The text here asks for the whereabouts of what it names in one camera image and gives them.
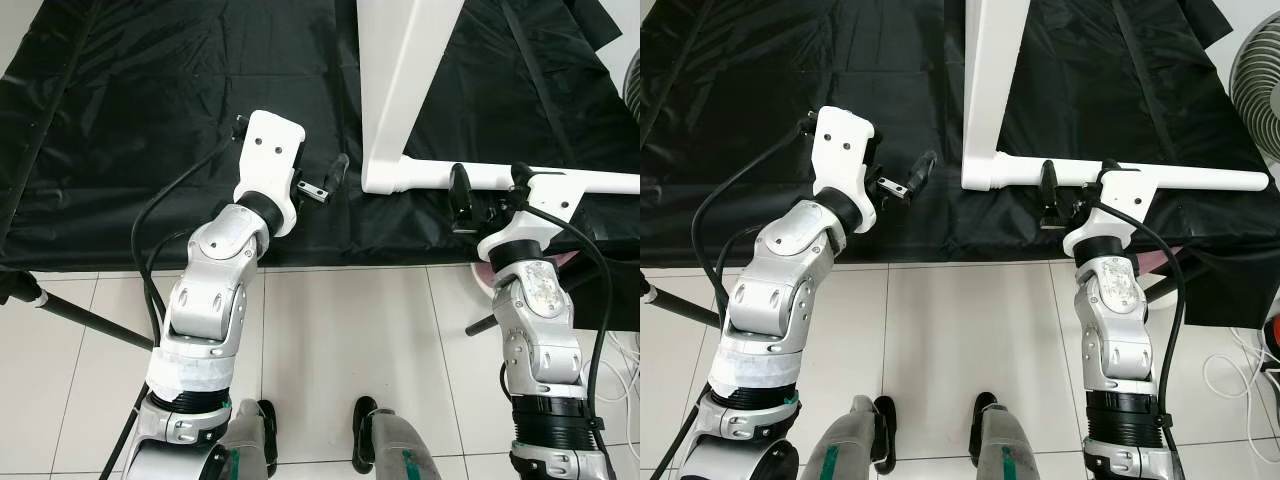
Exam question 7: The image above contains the white plastic table leg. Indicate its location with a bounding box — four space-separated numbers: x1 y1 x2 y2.
962 154 1270 194
362 157 640 197

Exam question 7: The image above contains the white plastic table top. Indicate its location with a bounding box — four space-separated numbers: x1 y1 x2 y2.
357 0 467 193
962 0 1032 191

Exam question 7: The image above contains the pink white round stool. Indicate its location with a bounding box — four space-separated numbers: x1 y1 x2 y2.
1068 245 1186 293
470 248 583 301

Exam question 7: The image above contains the black table cloth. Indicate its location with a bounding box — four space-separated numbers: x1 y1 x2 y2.
640 0 1280 331
0 0 640 333

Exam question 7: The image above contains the white floor fan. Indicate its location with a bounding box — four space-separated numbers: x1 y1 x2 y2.
622 48 640 123
1229 24 1280 163

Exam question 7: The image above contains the grey robot right foot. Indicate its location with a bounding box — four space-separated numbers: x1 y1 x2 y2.
967 391 1053 480
351 395 443 480

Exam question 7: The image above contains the grey robot foot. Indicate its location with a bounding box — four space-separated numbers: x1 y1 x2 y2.
798 394 898 480
967 391 1053 480
351 395 443 480
214 397 280 480

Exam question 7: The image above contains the grey robot left foot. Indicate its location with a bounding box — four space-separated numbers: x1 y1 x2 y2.
798 394 898 480
214 397 280 480

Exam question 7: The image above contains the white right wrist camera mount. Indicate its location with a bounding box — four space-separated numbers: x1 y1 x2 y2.
476 171 584 264
1061 167 1160 260

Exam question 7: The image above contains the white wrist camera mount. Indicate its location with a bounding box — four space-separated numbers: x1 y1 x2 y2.
476 171 584 264
811 105 880 237
1061 167 1160 260
232 109 308 239

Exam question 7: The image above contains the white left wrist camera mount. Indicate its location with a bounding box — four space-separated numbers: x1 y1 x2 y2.
232 109 308 239
811 105 880 237

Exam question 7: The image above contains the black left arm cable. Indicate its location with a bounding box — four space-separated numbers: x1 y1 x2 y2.
648 113 819 480
98 113 251 480

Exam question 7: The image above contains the white floor cable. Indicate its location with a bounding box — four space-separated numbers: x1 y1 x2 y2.
598 328 640 443
1203 328 1280 433

